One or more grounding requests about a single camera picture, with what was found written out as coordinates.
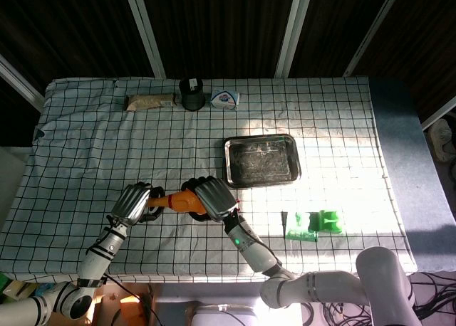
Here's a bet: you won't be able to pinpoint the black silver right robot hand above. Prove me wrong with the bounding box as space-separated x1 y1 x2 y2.
180 175 240 223

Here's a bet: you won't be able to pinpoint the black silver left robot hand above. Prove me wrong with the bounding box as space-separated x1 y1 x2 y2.
108 182 166 228

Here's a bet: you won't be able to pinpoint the yellow rubber chicken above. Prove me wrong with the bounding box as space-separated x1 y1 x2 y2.
147 189 242 215

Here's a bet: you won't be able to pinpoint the rectangular metal tray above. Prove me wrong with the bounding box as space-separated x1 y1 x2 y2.
223 133 302 189

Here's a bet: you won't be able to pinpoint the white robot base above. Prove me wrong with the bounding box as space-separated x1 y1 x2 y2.
192 303 259 326

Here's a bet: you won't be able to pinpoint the white black checkered tablecloth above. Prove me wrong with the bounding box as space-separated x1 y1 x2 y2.
0 77 418 284

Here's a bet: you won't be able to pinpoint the green plastic toy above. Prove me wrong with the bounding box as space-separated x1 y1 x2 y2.
286 211 318 242

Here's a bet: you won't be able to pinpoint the white tissue packet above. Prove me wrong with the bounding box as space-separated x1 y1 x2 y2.
209 88 240 110

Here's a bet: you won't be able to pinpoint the brown snack packet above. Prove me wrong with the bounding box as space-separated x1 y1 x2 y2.
124 93 178 112

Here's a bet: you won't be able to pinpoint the brown cardboard box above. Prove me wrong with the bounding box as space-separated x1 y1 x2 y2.
49 283 155 326

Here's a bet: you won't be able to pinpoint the black mesh pen cup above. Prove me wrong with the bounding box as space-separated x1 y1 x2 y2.
178 78 207 112

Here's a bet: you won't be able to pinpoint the green toy car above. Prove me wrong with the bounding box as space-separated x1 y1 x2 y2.
308 209 344 234

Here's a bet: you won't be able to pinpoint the white sneaker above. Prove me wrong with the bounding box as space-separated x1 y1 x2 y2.
428 118 456 163

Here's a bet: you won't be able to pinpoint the white metal frame post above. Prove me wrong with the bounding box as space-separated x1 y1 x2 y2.
123 0 167 80
420 96 456 130
342 0 405 78
0 53 46 112
274 0 314 78

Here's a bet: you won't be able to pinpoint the black floor cables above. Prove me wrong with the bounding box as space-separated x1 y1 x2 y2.
299 272 456 326

